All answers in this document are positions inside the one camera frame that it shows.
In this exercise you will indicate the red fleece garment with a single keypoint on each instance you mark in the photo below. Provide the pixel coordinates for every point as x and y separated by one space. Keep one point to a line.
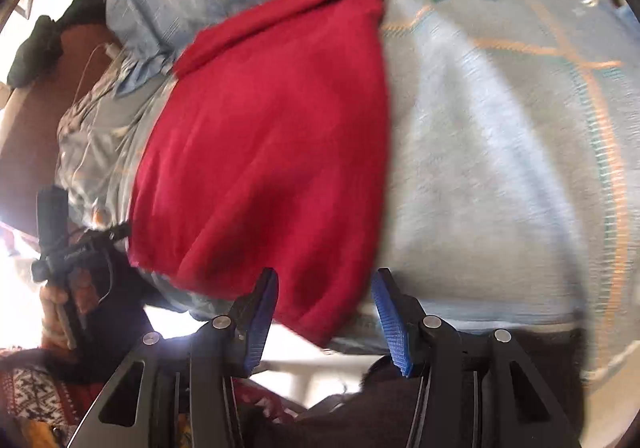
260 152

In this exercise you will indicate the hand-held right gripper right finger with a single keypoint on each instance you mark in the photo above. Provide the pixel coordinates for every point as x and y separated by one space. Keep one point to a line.
392 323

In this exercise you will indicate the person's dark pants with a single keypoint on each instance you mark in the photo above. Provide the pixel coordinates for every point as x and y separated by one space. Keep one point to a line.
350 423

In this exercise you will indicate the person's left hand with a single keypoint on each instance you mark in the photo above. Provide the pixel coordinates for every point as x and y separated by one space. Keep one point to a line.
52 300

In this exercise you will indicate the dark cloth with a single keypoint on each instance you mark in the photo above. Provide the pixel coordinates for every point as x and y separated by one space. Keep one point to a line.
40 47

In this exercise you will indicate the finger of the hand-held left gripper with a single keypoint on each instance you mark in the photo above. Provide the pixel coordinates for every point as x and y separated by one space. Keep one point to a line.
105 234

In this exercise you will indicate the brown wooden headboard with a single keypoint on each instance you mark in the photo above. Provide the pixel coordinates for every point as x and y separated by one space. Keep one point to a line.
35 137

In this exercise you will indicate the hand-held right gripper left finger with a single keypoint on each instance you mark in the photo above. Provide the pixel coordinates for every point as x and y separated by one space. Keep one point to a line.
260 323

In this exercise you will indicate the grey star-print bedsheet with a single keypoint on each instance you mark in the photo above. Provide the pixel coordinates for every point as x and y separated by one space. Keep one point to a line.
475 177

